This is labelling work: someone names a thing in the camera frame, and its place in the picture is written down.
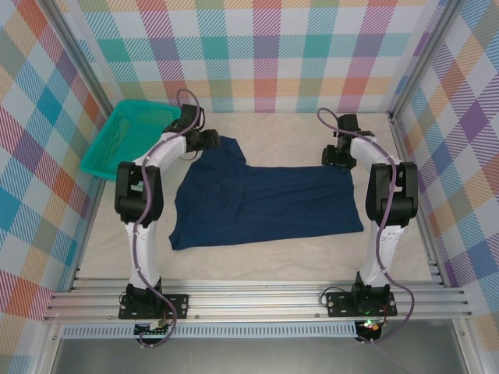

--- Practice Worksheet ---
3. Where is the dark blue t-shirt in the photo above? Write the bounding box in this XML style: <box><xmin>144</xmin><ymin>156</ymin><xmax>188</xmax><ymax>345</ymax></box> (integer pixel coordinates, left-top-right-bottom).
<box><xmin>168</xmin><ymin>135</ymin><xmax>366</xmax><ymax>251</ymax></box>

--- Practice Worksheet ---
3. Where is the teal plastic mesh basket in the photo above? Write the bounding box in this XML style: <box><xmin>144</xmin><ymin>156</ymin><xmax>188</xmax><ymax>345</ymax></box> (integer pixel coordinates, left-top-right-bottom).
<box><xmin>80</xmin><ymin>99</ymin><xmax>183</xmax><ymax>182</ymax></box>

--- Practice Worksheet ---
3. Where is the small board with lit LEDs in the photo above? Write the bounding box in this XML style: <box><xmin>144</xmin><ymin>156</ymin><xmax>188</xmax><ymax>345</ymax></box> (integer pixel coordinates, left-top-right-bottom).
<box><xmin>356</xmin><ymin>318</ymin><xmax>382</xmax><ymax>334</ymax></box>

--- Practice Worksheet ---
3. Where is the small board with green terminals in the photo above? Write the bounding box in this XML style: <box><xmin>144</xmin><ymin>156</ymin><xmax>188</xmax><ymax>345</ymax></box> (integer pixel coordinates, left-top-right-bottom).
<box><xmin>134</xmin><ymin>319</ymin><xmax>172</xmax><ymax>337</ymax></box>

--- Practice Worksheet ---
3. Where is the aluminium floor rail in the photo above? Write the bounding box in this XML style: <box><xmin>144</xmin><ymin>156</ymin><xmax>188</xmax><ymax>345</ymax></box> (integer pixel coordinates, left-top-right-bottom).
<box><xmin>69</xmin><ymin>178</ymin><xmax>106</xmax><ymax>291</ymax></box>
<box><xmin>389</xmin><ymin>112</ymin><xmax>448</xmax><ymax>288</ymax></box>

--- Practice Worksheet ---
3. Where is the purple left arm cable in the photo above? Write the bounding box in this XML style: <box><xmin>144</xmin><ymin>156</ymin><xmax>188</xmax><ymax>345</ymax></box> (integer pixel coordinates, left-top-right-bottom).
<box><xmin>132</xmin><ymin>89</ymin><xmax>207</xmax><ymax>349</ymax></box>

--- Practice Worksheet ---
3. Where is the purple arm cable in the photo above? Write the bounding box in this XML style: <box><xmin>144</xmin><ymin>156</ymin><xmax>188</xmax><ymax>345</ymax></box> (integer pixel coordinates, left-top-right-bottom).
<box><xmin>316</xmin><ymin>108</ymin><xmax>415</xmax><ymax>347</ymax></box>
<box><xmin>132</xmin><ymin>89</ymin><xmax>207</xmax><ymax>349</ymax></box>

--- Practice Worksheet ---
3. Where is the aluminium frame post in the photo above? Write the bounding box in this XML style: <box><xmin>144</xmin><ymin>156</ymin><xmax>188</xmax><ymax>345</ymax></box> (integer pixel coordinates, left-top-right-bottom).
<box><xmin>388</xmin><ymin>0</ymin><xmax>467</xmax><ymax>118</ymax></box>
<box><xmin>37</xmin><ymin>323</ymin><xmax>65</xmax><ymax>374</ymax></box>
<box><xmin>48</xmin><ymin>0</ymin><xmax>116</xmax><ymax>118</ymax></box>
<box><xmin>454</xmin><ymin>317</ymin><xmax>483</xmax><ymax>374</ymax></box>

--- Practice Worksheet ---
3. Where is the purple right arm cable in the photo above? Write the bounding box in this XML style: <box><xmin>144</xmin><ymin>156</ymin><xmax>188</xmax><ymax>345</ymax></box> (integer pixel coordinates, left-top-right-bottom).
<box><xmin>316</xmin><ymin>108</ymin><xmax>415</xmax><ymax>347</ymax></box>

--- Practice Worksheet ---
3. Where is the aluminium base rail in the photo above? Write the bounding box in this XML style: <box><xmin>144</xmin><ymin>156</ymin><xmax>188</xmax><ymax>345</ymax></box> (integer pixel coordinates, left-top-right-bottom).
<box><xmin>42</xmin><ymin>277</ymin><xmax>471</xmax><ymax>323</ymax></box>

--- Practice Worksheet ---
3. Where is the white slotted cable duct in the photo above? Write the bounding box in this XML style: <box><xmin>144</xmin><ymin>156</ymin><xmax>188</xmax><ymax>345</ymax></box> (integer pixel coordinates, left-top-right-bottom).
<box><xmin>62</xmin><ymin>322</ymin><xmax>358</xmax><ymax>339</ymax></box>

